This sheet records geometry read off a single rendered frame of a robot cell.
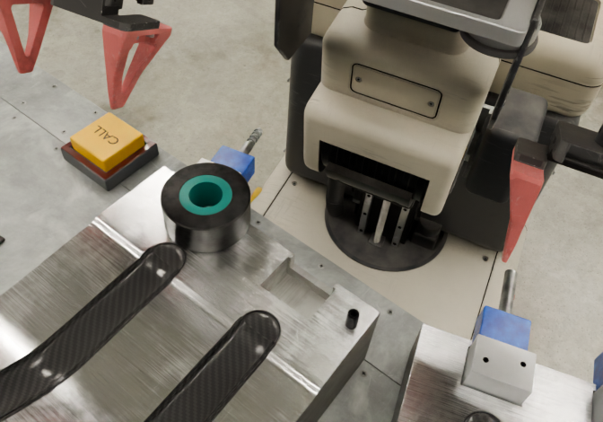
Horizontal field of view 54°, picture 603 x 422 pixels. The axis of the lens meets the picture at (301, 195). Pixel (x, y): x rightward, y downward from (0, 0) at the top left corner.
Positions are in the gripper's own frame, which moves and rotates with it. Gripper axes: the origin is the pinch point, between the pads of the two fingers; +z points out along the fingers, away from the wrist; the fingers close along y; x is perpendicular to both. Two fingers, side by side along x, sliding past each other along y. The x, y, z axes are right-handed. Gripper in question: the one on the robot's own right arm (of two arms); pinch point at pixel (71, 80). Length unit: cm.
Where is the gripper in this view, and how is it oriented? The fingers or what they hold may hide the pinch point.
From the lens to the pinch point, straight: 55.4
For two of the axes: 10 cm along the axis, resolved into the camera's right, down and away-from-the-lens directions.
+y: 9.0, 3.6, -2.3
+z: -2.5, 8.8, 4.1
